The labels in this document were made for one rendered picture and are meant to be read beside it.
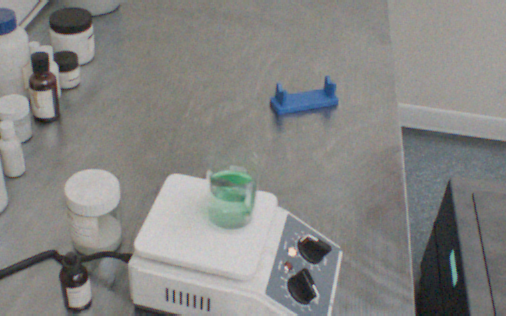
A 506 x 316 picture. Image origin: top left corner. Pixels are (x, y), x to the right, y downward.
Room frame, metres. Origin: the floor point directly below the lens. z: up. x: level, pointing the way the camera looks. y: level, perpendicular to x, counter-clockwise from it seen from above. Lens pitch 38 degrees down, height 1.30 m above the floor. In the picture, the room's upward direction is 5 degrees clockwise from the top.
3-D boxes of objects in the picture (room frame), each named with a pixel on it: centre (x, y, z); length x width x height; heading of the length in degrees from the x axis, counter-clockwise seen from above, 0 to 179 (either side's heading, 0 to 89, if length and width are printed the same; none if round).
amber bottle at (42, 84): (0.76, 0.29, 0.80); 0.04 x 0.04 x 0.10
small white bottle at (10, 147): (0.63, 0.30, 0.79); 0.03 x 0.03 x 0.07
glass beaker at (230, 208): (0.49, 0.02, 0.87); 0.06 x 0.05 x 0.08; 19
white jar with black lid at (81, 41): (0.92, 0.30, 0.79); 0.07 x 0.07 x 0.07
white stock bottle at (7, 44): (0.80, 0.36, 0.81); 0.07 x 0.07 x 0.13
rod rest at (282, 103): (0.84, -0.07, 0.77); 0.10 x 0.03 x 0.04; 116
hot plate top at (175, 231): (0.49, 0.04, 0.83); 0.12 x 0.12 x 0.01; 80
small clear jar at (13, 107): (0.70, 0.32, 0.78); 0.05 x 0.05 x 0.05
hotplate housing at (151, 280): (0.48, 0.01, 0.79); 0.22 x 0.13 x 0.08; 80
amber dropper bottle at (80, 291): (0.44, 0.17, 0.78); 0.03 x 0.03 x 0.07
